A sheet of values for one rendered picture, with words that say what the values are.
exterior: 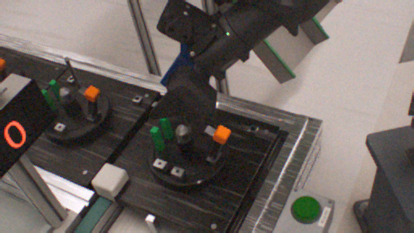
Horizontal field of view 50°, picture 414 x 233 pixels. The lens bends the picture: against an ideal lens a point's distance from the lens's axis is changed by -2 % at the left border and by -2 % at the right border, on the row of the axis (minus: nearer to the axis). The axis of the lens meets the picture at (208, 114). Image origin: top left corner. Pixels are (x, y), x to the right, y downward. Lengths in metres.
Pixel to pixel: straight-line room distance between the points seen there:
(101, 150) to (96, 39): 0.52
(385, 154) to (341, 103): 0.35
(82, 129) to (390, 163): 0.53
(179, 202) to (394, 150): 0.33
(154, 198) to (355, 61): 0.59
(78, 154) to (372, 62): 0.68
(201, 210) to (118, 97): 0.32
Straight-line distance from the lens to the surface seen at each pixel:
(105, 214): 0.79
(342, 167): 0.88
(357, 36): 1.16
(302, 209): 0.70
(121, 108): 0.89
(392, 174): 0.64
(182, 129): 0.71
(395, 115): 0.99
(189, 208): 0.72
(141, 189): 0.76
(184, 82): 0.50
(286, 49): 0.87
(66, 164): 0.84
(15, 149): 0.59
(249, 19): 0.53
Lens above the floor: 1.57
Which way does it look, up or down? 47 degrees down
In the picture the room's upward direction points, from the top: 12 degrees counter-clockwise
